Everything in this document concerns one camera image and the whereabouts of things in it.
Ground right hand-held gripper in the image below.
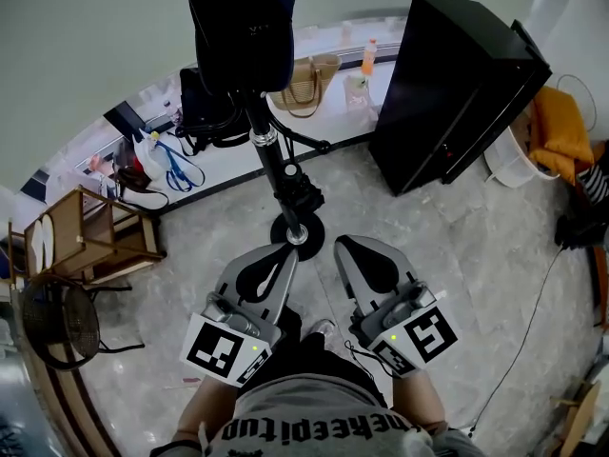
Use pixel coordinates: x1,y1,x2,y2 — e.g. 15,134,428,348
333,233,461,380

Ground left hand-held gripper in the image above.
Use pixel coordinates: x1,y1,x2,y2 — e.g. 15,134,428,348
179,242,301,388

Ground person's left forearm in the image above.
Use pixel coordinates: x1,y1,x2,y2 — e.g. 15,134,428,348
174,374,251,442

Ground person's right forearm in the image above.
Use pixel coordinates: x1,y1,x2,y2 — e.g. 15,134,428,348
388,368,449,436

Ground grey shoe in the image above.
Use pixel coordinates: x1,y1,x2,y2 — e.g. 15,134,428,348
307,318,337,340

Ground black shorts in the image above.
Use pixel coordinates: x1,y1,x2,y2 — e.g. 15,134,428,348
246,333,389,407

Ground grey printed shirt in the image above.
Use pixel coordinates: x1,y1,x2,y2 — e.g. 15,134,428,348
149,372,487,457

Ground dark brown handbag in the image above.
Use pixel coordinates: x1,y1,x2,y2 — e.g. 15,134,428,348
115,165,171,209

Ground white bag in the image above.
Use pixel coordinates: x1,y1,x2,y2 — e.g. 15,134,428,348
131,128,191,210

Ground white plastic basin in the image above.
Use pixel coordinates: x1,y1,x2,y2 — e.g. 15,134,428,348
483,120,561,189

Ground clear plastic bag pink print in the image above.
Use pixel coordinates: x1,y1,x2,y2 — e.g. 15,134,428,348
343,73,378,114

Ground black backpack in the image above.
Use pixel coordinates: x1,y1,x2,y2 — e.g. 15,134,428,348
178,66,251,157

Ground black cabinet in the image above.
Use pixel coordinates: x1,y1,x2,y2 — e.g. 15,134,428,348
367,0,554,197

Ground woven straw tote bag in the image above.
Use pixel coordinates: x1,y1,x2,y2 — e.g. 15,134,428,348
267,53,344,120

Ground black mesh chair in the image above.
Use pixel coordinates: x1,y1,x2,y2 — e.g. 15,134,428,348
20,273,147,373

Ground black bag on floor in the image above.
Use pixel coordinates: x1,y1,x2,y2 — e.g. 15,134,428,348
553,212,609,252

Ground orange drink bottle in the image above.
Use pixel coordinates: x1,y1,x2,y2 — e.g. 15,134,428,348
360,38,380,78

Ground white slippers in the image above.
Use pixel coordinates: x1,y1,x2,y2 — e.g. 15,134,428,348
29,215,57,276

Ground orange cloth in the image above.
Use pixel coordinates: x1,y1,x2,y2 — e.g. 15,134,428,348
526,85,597,186

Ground striped black white cloth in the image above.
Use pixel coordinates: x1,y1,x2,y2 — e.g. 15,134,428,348
574,159,609,205

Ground blue lanyard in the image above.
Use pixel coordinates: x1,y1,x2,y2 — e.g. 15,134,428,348
152,136,207,192

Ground black floor cable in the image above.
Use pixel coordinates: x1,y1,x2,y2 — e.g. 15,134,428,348
467,247,568,433

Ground wooden frame piece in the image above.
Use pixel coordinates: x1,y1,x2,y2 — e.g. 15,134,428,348
550,379,603,457

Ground thin wire ring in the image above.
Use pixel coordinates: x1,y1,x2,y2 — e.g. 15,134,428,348
555,73,599,133

